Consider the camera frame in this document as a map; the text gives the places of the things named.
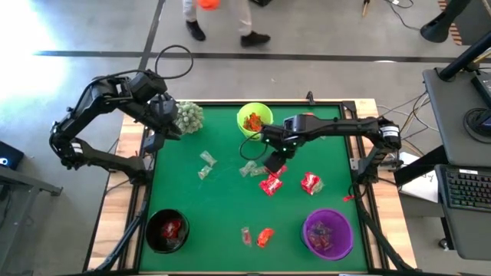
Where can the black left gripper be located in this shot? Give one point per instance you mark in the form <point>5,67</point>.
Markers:
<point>165,109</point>

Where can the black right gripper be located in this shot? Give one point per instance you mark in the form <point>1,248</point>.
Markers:
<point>284,142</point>

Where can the orange Reese's pack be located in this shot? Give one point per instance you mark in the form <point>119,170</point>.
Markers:
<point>258,119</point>
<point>307,114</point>
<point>265,237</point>
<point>249,124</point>

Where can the red candy pack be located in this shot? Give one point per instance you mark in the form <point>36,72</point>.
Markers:
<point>167,234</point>

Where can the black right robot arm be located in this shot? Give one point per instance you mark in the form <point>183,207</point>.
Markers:
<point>345,126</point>

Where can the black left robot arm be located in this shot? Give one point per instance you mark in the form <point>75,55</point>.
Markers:
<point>96,161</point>

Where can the clear bag red candy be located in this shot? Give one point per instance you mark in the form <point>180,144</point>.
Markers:
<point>246,236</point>

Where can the pale green potted plant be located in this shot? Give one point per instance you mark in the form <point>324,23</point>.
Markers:
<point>190,117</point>

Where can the lime green pumpkin-face bucket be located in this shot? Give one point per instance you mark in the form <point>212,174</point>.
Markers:
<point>264,111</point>

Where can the green felt mat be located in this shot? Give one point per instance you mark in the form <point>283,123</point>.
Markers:
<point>215,207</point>

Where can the black bucket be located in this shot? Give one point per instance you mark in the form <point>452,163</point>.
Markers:
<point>153,230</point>

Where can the purple bucket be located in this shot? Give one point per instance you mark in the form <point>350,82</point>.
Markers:
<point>343,230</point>

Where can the person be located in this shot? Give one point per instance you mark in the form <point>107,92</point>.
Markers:
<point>251,38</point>

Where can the orange round object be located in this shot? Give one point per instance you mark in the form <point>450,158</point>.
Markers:
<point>209,4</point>

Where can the black desk leg bar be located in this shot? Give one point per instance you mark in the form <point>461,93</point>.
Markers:
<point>418,166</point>

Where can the black floor object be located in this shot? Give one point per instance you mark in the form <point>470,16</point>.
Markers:
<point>261,2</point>

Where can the white paper sheet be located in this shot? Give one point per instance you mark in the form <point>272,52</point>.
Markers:
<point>424,188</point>

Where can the grey bench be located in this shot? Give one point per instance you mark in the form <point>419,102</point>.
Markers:
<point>23,184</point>

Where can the black box with light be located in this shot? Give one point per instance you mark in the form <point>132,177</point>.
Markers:
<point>11,155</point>

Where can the dark grey desk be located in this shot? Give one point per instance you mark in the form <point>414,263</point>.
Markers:
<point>449,115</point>

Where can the black keyboard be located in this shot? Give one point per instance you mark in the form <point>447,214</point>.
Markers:
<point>468,189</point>

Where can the round black monitor base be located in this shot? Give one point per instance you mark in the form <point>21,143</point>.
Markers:
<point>473,126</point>

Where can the black curved stand foot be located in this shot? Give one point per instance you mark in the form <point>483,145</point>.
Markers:
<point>437,28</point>

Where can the black floor mat striped edge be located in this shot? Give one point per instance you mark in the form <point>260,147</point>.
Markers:
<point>455,34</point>

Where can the grey keyboard shelf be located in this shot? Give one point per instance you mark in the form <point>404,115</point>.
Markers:
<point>468,234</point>

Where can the black frame clamp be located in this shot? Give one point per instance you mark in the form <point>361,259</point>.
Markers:
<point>310,97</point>

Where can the black table frame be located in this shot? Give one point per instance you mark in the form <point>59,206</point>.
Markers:
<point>348,106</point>

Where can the black diagonal frame strut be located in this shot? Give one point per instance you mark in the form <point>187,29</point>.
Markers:
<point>126,237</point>
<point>383,241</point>

